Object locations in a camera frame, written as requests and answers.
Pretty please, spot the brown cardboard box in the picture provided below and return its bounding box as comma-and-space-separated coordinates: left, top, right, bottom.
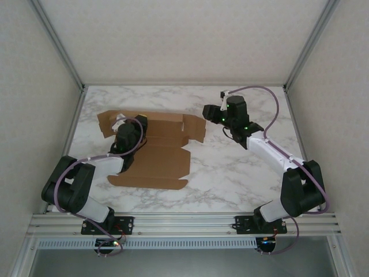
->
96, 109, 208, 191

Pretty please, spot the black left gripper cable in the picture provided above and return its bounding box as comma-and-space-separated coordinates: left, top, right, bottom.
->
131, 137, 148, 162

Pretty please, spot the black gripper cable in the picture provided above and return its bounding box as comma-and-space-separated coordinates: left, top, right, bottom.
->
221, 126, 235, 141
131, 137, 148, 162

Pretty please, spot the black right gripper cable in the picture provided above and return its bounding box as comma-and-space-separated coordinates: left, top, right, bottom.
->
221, 126, 235, 141

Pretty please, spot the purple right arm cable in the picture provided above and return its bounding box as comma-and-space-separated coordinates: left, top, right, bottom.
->
229, 85, 330, 256

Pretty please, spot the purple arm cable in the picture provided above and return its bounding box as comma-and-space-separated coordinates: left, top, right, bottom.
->
229, 85, 330, 256
55, 117, 144, 257

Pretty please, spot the aluminium left side rail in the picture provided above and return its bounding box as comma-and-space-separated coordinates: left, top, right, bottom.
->
43, 86, 88, 214

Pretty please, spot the aluminium right side rail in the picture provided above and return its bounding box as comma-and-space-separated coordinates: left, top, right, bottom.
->
282, 86, 309, 164

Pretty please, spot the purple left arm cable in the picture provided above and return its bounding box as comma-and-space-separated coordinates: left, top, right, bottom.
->
55, 117, 144, 257

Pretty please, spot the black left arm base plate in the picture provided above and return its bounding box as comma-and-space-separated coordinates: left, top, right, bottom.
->
80, 215, 135, 236

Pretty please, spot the aluminium right frame post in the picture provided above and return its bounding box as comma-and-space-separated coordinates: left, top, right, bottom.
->
284, 0, 341, 90

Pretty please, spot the aluminium frame post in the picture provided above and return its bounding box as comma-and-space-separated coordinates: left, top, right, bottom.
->
28, 0, 86, 90
284, 0, 341, 90

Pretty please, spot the aluminium table edge rail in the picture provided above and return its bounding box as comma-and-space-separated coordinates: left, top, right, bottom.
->
27, 212, 342, 238

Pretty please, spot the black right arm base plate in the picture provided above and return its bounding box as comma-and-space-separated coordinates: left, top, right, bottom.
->
235, 215, 288, 235

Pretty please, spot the aluminium left frame post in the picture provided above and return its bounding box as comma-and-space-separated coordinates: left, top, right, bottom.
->
28, 0, 86, 90

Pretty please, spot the white slotted cable duct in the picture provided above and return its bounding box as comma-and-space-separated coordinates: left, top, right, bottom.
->
37, 237, 259, 249

